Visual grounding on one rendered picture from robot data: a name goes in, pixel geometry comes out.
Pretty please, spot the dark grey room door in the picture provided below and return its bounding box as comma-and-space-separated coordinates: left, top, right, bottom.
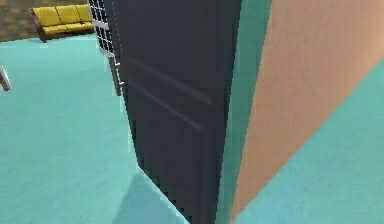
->
103, 0, 244, 224

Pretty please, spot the yellow sofa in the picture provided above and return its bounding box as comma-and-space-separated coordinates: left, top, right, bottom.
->
27, 3, 95, 44

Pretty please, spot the brown furniture leg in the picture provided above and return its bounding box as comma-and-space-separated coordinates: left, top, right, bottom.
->
0, 63, 12, 92

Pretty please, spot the grey door handle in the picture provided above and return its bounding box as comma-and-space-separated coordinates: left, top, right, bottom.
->
108, 55, 126, 97

